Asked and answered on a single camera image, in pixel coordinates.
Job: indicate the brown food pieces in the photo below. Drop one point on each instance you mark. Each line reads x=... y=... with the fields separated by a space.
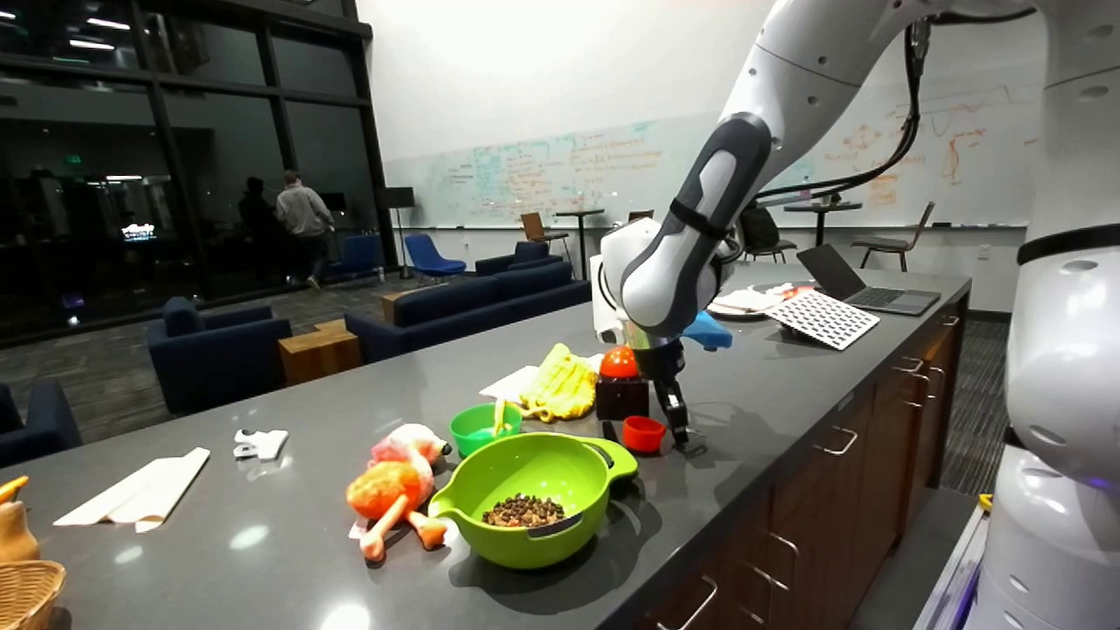
x=523 y=512

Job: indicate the blue lounge chair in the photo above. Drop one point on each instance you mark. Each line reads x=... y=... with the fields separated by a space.
x=359 y=253
x=432 y=253

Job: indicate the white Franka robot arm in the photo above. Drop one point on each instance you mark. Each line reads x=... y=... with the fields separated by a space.
x=807 y=71

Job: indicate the wooden box table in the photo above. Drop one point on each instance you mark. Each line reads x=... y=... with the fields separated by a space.
x=316 y=353

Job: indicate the small wooden chair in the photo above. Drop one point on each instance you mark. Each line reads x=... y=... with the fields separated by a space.
x=534 y=228

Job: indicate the dark round table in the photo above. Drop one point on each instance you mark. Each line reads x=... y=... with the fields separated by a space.
x=822 y=209

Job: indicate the gray wooden chair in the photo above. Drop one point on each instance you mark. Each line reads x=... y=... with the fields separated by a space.
x=896 y=246

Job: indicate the white plate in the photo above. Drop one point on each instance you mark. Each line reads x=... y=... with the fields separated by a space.
x=740 y=305

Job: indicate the white folded paper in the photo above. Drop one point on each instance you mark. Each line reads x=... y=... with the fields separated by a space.
x=136 y=491

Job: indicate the whiteboard with writing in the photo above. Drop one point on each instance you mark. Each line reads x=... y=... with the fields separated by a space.
x=525 y=178

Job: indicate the dark open laptop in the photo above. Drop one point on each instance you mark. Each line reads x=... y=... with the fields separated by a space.
x=877 y=298

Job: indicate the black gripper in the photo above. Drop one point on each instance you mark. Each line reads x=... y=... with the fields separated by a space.
x=664 y=358

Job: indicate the person in dark clothes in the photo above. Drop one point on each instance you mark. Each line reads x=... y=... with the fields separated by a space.
x=253 y=214

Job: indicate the pink white plush toy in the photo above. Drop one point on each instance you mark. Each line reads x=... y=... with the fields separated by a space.
x=408 y=442

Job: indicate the brown counter cabinet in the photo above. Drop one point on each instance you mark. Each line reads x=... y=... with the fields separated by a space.
x=815 y=503

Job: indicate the person in gray hoodie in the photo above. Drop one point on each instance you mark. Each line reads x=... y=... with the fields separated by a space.
x=301 y=221

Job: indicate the tall bar table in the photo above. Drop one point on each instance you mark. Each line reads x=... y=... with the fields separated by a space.
x=579 y=214

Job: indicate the light green bowl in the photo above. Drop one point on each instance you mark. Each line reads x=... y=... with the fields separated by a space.
x=525 y=468

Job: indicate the small green measuring cup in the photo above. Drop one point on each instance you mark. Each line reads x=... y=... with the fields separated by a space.
x=477 y=426

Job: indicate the dark blue armchair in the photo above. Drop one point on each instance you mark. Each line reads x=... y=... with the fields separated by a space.
x=213 y=356

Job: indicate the orange plush chicken toy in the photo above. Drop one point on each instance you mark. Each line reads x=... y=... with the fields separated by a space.
x=390 y=491

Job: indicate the orange button on black box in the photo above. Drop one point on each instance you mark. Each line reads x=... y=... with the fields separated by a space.
x=616 y=374

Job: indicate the wooden figure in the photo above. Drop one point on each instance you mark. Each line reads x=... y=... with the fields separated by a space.
x=15 y=526

